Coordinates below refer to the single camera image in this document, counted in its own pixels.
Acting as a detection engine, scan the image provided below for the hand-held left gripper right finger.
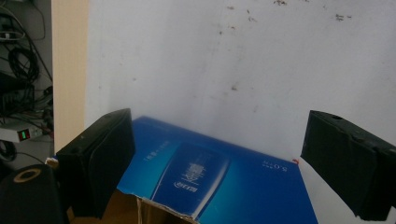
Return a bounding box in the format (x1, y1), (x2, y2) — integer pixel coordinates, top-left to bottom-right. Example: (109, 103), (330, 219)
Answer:
(300, 109), (396, 222)

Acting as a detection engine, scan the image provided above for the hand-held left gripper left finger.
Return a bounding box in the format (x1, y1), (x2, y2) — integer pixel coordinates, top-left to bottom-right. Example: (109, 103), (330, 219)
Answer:
(55, 107), (136, 218)

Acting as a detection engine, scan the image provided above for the blue printed cardboard box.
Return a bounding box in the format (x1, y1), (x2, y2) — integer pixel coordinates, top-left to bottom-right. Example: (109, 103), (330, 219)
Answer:
(46, 116), (319, 224)

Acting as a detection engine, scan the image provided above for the grey device with lit display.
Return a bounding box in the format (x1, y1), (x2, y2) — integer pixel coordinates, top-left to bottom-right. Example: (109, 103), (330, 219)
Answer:
(0, 125), (43, 144)

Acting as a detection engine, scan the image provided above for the tangle of black cables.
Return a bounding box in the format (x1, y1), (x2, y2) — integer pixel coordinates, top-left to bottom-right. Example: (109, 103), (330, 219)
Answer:
(0, 0), (54, 125)

